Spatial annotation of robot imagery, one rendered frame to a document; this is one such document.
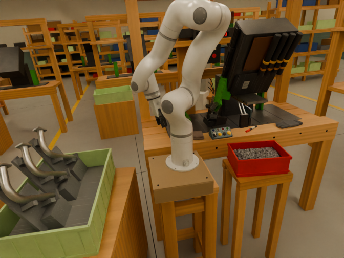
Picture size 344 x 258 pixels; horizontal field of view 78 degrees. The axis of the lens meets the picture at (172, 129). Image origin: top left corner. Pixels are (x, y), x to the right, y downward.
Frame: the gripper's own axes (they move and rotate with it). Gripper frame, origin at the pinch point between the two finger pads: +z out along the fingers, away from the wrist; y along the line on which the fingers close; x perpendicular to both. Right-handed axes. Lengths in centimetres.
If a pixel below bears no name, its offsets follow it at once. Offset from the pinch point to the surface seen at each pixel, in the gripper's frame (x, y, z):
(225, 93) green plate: -62, 30, 2
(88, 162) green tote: 48, 28, 13
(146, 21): -211, 685, -203
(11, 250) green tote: 77, -26, 19
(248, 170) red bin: -37, -16, 40
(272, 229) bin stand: -49, -10, 96
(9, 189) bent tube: 69, -23, -3
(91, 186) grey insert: 48, 8, 21
